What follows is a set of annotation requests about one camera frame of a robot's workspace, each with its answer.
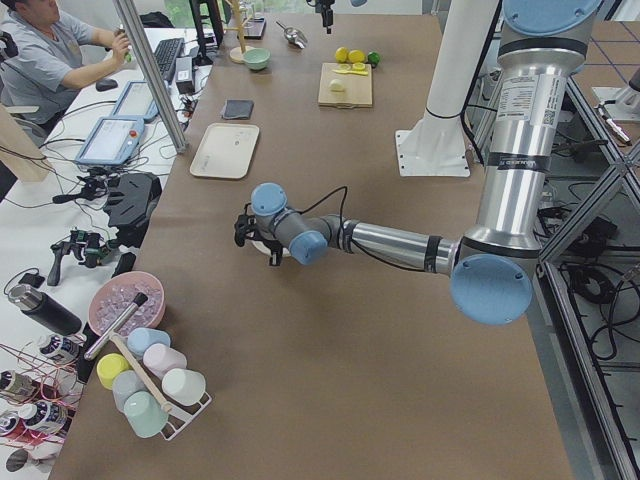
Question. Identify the white wire cup rack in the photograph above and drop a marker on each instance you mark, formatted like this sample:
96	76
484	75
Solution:
181	416

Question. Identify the green lime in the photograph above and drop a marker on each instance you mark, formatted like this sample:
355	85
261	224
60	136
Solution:
373	59

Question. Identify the round cream plate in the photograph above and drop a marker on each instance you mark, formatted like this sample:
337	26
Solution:
259	246

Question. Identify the yellow lemon left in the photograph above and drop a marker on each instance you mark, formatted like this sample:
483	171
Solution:
341	55

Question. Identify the white bun on board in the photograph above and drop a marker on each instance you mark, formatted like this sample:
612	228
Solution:
336	85

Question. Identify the aluminium frame post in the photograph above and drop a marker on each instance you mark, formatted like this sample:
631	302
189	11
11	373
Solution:
134	30

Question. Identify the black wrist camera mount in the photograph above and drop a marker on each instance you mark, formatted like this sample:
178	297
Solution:
244	226

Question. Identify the pink cup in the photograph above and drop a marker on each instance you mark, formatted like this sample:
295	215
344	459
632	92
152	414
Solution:
159	359

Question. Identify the wooden cutting board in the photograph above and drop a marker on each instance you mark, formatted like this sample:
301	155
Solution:
358	93

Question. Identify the pink bowl with ice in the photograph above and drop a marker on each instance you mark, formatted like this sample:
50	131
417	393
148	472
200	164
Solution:
114	296

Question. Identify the black plastic stand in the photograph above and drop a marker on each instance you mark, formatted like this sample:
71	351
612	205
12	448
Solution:
130	203

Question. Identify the blue teach pendant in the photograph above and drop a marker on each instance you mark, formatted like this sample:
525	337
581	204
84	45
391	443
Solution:
136	100
112	141

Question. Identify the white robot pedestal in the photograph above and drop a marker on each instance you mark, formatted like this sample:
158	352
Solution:
436	146

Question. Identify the wooden rack handle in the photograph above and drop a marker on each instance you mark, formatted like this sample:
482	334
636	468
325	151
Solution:
120	344

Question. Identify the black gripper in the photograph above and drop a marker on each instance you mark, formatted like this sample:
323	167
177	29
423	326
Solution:
270	247
327	9

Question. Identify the metal scoop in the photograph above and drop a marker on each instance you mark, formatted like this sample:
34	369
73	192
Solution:
294	36

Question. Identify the seated person grey shirt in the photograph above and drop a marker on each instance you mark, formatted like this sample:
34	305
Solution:
58	56

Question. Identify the black thermos bottle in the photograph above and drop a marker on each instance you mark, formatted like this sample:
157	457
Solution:
44	310

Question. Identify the rectangular cream tray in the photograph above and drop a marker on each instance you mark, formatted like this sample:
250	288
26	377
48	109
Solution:
225	151

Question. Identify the yellow lemon right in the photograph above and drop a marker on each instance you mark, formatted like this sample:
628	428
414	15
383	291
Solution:
356	56

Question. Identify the light blue cup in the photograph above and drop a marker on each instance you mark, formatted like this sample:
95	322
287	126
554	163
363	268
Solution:
141	338

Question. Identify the metal black muddler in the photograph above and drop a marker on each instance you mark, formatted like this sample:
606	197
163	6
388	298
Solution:
139	300

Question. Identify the yellow lemon slice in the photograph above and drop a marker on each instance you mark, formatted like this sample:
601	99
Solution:
357	68

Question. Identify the mint green cup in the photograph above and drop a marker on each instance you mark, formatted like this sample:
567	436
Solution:
144	414

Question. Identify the wooden mug tree stand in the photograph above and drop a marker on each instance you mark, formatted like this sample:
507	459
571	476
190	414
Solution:
238	22

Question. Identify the black computer mouse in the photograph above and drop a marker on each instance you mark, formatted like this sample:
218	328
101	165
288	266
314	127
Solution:
106	84

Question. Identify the far blue teach pendant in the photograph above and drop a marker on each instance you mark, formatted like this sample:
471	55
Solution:
136	100

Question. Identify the yellow cup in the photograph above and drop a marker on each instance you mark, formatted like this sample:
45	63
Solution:
109	367

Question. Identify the mint green bowl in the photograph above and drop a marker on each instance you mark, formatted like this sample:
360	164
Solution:
256	59

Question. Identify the black keyboard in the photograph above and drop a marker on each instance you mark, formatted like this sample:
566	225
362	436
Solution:
166	54

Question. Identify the white cup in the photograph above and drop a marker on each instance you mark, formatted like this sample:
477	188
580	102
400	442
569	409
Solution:
184	386

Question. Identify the near blue teach pendant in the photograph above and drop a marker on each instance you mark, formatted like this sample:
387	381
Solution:
112	141

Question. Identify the dark grey folded cloth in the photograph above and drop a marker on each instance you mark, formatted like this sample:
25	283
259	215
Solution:
235	109

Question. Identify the grey cup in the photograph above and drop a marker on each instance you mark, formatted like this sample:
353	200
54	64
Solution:
124	386

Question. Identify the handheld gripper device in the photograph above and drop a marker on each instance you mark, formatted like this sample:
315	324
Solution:
88	247

